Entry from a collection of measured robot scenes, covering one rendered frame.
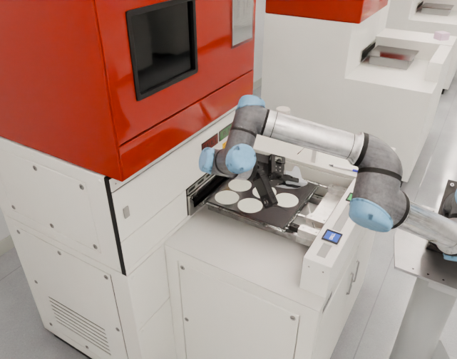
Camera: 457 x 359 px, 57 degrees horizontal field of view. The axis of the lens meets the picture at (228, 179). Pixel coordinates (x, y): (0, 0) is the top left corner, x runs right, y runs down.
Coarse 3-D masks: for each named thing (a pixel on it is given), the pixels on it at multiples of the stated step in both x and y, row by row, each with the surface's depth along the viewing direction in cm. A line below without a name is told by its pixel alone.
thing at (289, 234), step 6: (216, 210) 175; (228, 216) 173; (234, 216) 171; (246, 222) 169; (252, 222) 167; (264, 228) 166; (270, 228) 164; (282, 234) 162; (288, 234) 160; (294, 234) 159; (294, 240) 160
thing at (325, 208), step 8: (328, 200) 173; (336, 200) 173; (320, 208) 168; (328, 208) 168; (320, 216) 164; (328, 216) 164; (304, 224) 159; (296, 240) 155; (304, 240) 153; (312, 240) 152
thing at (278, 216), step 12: (228, 180) 182; (216, 192) 174; (240, 192) 174; (288, 192) 174; (300, 192) 174; (228, 204) 167; (300, 204) 167; (252, 216) 161; (264, 216) 161; (276, 216) 161; (288, 216) 161
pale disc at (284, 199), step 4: (276, 196) 172; (280, 196) 172; (284, 196) 172; (288, 196) 172; (292, 196) 172; (280, 200) 169; (284, 200) 169; (288, 200) 169; (292, 200) 169; (296, 200) 169; (280, 204) 167; (284, 204) 167; (288, 204) 167; (292, 204) 167; (296, 204) 167
